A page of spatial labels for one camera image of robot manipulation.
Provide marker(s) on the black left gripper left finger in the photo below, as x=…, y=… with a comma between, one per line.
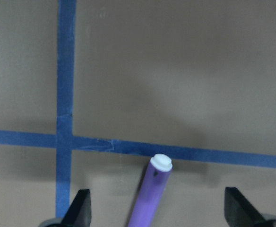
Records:
x=79, y=212

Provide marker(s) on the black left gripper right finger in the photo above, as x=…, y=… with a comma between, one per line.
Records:
x=239, y=212

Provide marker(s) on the purple pen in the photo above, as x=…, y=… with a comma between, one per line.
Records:
x=154, y=182

